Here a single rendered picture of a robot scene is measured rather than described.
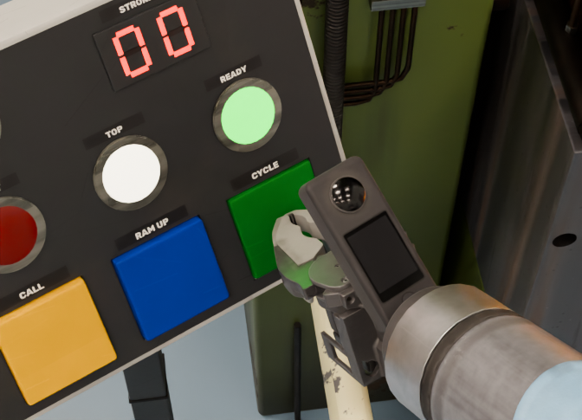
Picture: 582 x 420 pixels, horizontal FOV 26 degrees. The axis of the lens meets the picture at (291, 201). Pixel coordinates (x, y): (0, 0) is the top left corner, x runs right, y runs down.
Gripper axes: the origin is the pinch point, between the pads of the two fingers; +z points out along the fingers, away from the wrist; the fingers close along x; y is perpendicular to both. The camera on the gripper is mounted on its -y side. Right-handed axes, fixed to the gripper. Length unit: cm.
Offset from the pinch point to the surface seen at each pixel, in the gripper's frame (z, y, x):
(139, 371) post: 28.1, 24.7, -10.5
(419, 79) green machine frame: 28.4, 9.4, 29.5
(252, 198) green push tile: 1.3, -2.2, -1.8
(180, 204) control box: 1.6, -4.4, -7.3
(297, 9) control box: 1.7, -14.5, 6.5
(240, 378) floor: 82, 71, 13
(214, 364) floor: 86, 69, 11
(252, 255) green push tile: 1.2, 2.4, -3.4
